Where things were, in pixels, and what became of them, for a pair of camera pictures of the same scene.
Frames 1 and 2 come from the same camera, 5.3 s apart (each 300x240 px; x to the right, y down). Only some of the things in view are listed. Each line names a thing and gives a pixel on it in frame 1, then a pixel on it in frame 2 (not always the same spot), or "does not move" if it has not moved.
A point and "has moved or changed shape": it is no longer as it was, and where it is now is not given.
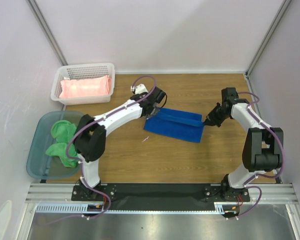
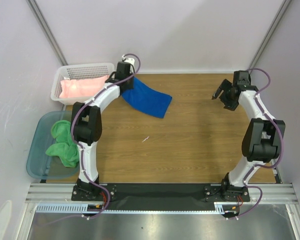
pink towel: (101, 85) does not move
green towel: (63, 131) does not move
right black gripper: (212, 117) to (225, 92)
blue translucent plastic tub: (40, 165) does not move
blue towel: (177, 124) has moved or changed shape
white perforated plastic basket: (79, 71) does not move
